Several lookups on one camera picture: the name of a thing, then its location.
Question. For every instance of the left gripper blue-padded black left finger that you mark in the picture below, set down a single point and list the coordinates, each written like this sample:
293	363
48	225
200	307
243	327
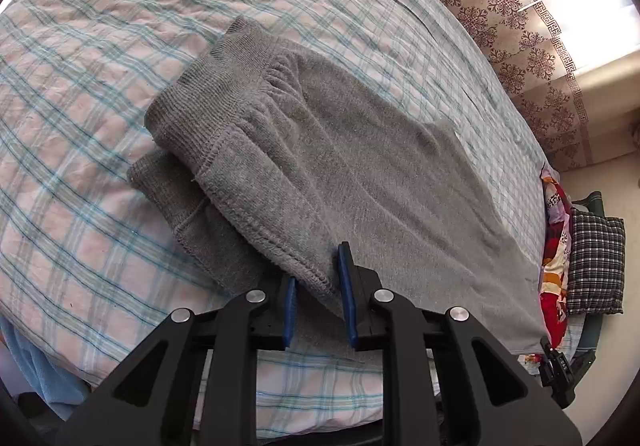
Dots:
193	379

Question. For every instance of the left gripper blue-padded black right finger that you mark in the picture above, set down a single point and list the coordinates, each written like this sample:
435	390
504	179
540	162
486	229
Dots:
446	378

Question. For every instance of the grey sweatpants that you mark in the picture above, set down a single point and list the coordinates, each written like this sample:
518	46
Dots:
268	153

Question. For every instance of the light blue cloth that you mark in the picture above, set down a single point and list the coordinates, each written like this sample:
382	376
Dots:
61	390

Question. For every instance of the black device on floor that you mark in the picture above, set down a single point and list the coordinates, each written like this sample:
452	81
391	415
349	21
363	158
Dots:
561	375

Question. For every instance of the red floral pillow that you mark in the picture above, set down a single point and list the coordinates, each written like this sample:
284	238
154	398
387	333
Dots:
555	264

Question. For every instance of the black white checked pillow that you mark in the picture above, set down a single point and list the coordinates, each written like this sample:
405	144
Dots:
596	280

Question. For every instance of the plaid bed sheet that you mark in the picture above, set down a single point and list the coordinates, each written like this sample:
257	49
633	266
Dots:
88	266

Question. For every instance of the beige patterned curtain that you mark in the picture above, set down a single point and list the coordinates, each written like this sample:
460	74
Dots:
522	42

